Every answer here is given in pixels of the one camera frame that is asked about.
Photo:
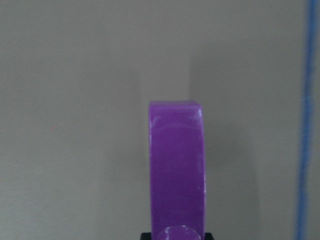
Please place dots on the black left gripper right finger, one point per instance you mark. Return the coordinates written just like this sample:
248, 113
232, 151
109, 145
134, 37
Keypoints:
208, 236

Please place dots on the purple trapezoid block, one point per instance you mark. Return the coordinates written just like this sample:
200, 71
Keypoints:
177, 170

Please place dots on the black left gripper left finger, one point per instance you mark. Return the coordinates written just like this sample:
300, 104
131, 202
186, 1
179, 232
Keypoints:
146, 236

